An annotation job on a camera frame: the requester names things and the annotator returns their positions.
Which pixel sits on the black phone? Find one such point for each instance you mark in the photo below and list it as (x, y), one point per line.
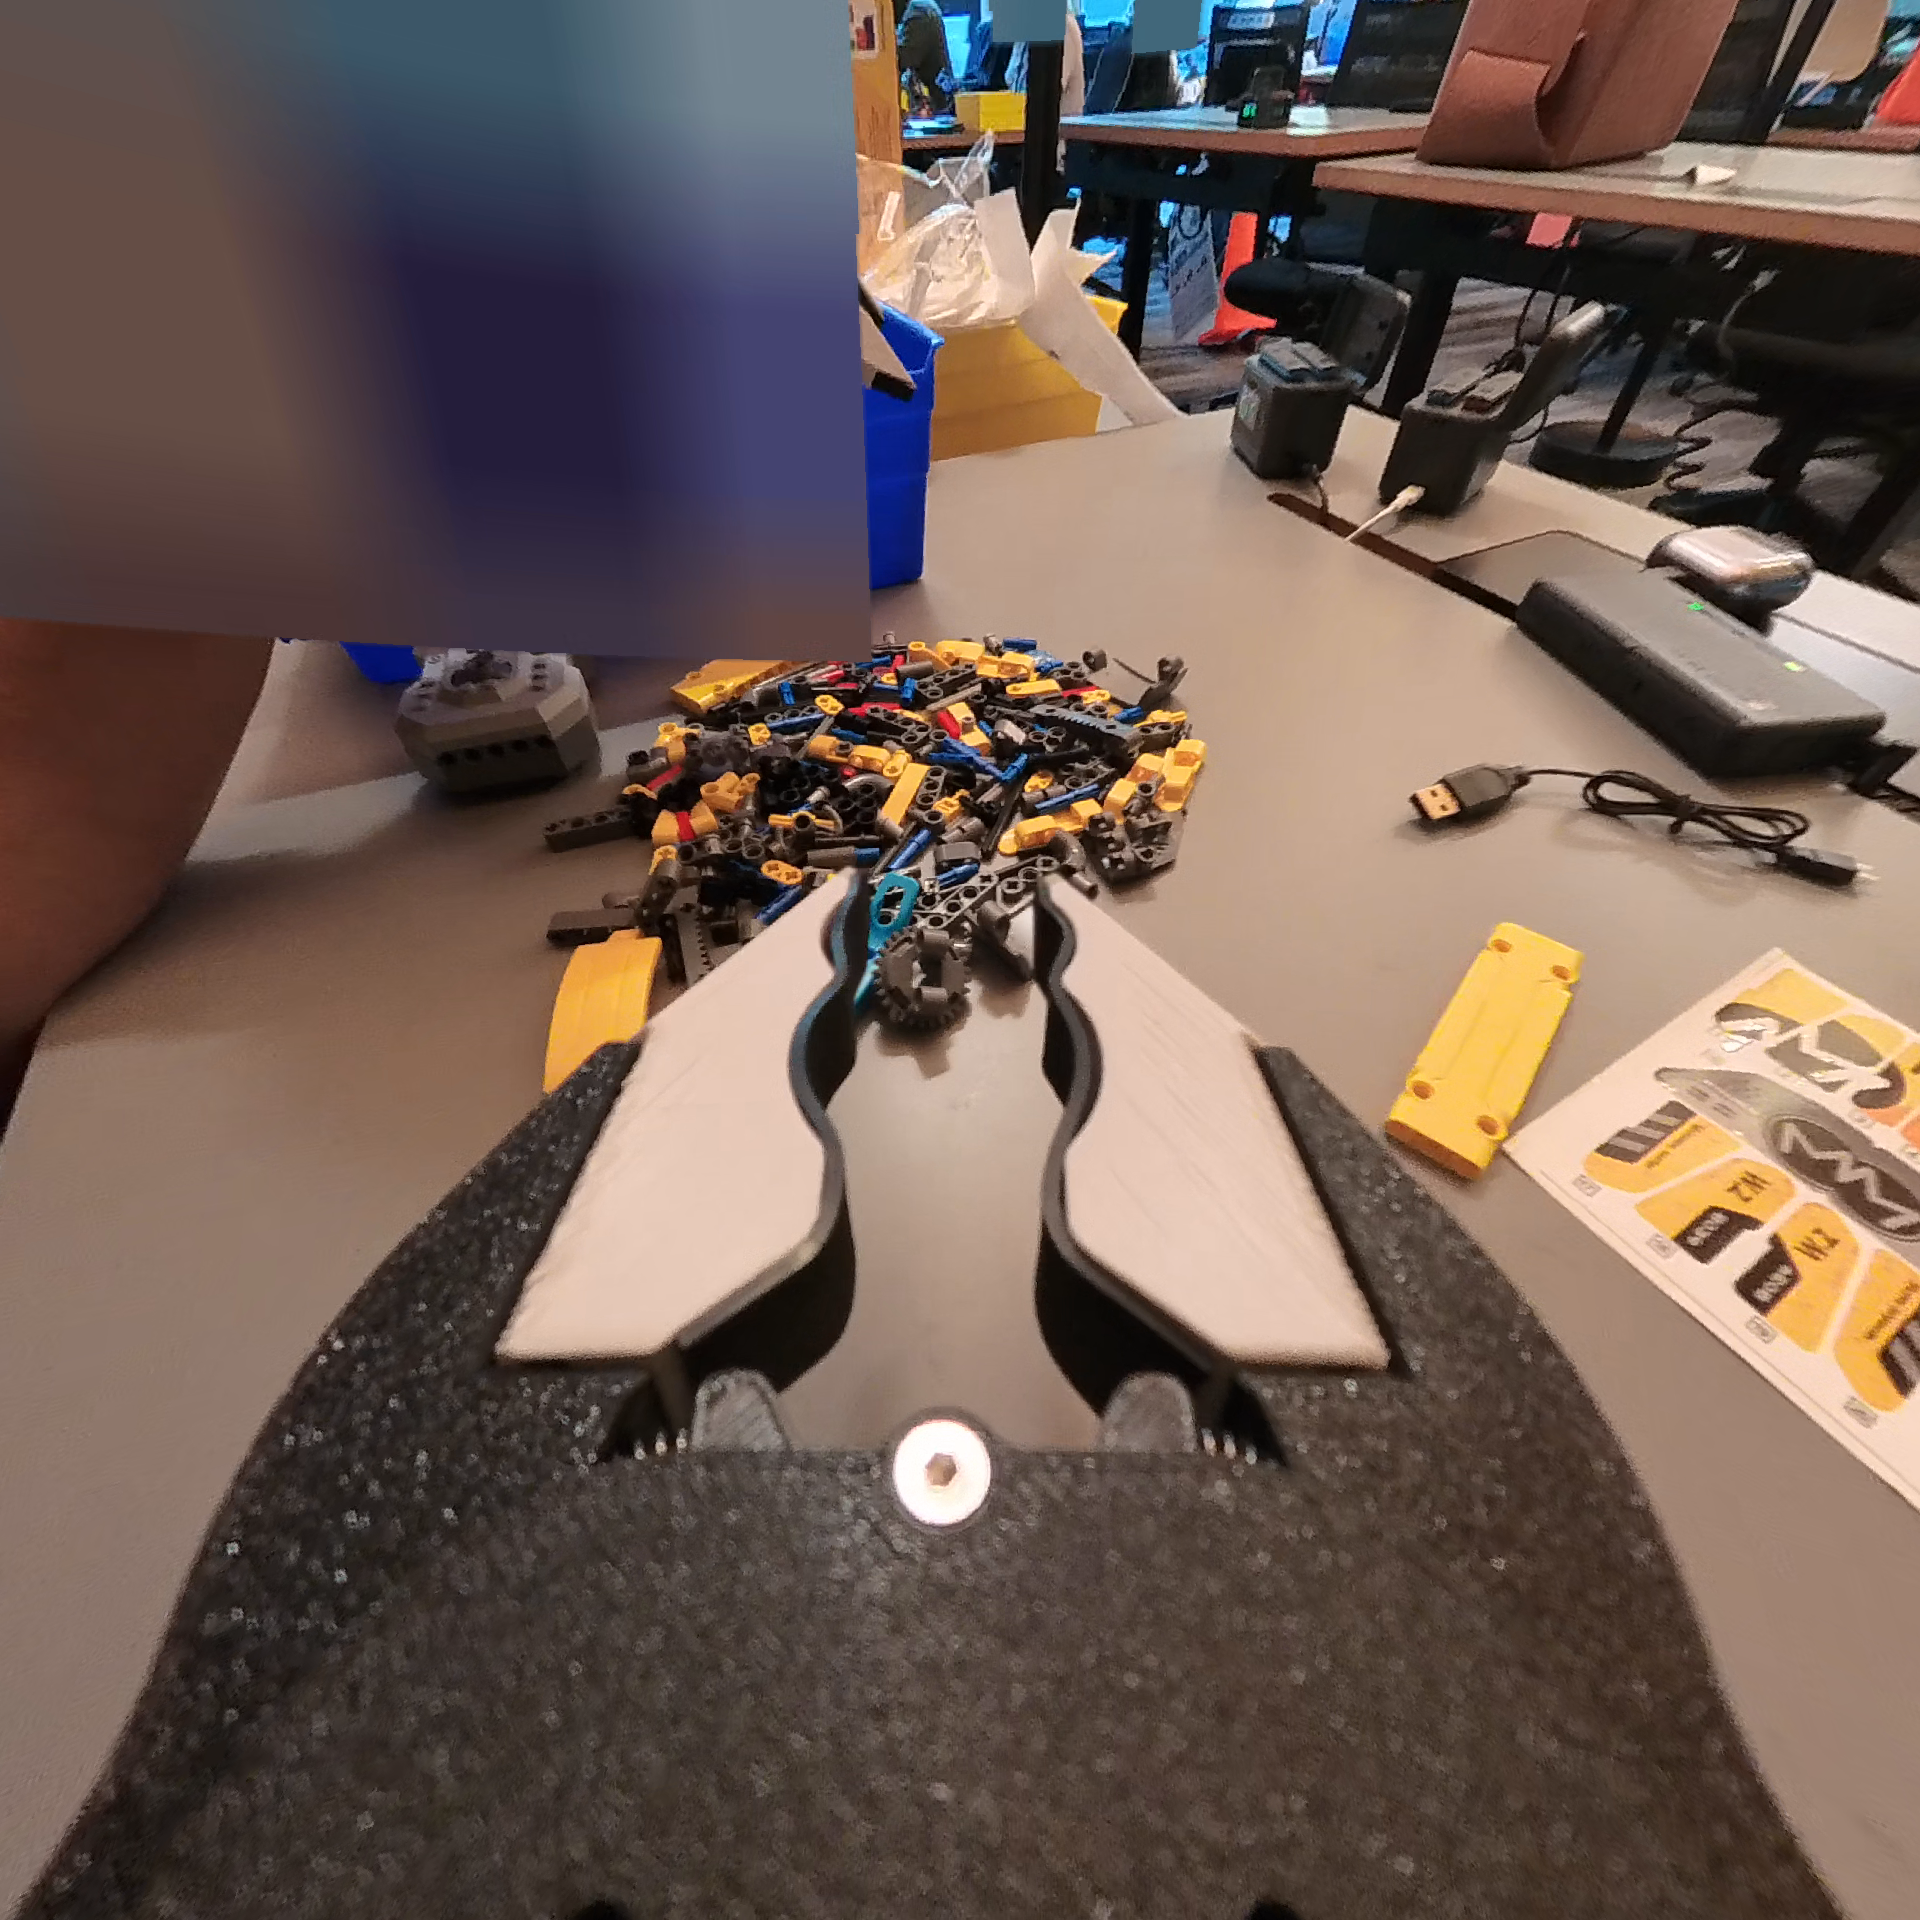
(1560, 359)
(1365, 340)

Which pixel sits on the blue plastic separator tool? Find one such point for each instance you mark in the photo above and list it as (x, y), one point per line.
(891, 906)

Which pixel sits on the black round stool base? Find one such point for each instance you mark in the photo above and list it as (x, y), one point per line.
(1605, 451)

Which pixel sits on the grey background table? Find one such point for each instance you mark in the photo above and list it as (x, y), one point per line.
(1651, 195)
(1244, 133)

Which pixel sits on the battery charger box with display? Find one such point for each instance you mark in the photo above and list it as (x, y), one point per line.
(1290, 421)

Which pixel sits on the clear plastic bag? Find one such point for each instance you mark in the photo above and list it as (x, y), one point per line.
(944, 247)

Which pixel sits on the black battery charger box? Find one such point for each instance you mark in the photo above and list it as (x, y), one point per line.
(1440, 451)

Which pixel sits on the person's left forearm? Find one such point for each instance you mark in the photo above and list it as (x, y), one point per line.
(105, 839)

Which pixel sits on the pile of toy building pieces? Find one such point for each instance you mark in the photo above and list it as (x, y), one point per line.
(901, 751)

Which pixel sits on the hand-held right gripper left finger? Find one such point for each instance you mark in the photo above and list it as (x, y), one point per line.
(690, 1186)

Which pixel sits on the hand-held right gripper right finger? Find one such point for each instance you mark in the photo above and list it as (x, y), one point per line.
(1201, 1186)

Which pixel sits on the black power hub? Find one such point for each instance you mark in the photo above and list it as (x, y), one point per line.
(1680, 675)

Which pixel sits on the brown bag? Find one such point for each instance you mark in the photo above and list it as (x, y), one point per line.
(1575, 91)

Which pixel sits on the yellow and black sticker sheet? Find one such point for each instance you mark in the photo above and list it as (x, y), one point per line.
(1724, 1202)

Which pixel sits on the grey earbuds case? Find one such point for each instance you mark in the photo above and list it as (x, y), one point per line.
(1724, 564)

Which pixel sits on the blue plastic bin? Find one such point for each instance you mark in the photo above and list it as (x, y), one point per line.
(896, 482)

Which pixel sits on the orange traffic cone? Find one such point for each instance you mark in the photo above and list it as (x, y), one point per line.
(1244, 293)

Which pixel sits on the yellow perforated toy panel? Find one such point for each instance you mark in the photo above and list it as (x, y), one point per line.
(1483, 1050)

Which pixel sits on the grey toy motor hub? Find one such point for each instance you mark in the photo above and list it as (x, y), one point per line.
(495, 734)

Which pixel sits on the yellow curved toy panel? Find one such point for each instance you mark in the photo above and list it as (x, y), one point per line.
(600, 997)

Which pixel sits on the white paper sheet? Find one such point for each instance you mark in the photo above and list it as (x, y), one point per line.
(1089, 340)

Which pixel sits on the black office chair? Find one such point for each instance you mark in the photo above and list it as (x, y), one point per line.
(1275, 290)

